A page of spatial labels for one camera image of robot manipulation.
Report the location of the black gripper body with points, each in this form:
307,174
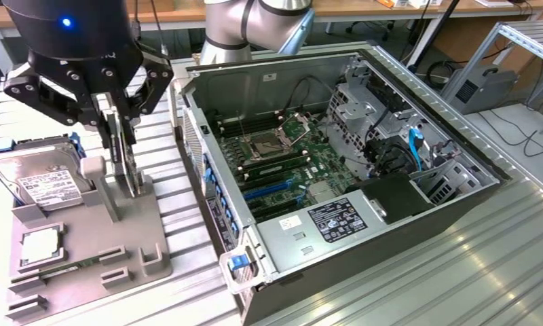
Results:
71,34

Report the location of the green graphics card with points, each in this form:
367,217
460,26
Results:
126,163

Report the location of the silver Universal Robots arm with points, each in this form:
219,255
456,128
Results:
226,30

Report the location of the CPU socket locking lever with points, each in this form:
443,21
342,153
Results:
242,127

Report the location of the hard disk drive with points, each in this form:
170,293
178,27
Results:
39,176

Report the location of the metal CPU socket cover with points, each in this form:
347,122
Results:
278,130

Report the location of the CPU socket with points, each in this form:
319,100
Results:
266,146

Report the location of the green RAM stick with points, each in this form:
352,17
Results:
67,268
275,168

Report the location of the blue card retainer clips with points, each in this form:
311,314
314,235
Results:
221,200

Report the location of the black expansion slot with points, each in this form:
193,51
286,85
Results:
273,205
269,180
278,212

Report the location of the blue expansion slot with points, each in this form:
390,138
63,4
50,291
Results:
266,191

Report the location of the silver disk bay cage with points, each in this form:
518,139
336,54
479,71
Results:
352,112

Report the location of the CPU chip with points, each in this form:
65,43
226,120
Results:
39,246

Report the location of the grey parts rack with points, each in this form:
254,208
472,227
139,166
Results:
117,237

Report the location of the silver chipset heatsink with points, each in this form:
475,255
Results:
326,190

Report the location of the black star chair base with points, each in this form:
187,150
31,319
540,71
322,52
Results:
375,23

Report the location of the grey power supply unit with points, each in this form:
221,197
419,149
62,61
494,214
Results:
298,237

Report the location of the blue case latch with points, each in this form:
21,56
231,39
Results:
235,263

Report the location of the black slanted pole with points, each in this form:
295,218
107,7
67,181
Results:
442,23

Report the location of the silver perforated disk bay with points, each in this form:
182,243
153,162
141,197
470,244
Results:
452,180

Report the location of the open black PC case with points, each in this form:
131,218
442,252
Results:
388,258

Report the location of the wooden desk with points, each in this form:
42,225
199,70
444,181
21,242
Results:
479,11

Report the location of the aluminium profile frame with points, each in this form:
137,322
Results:
524,34

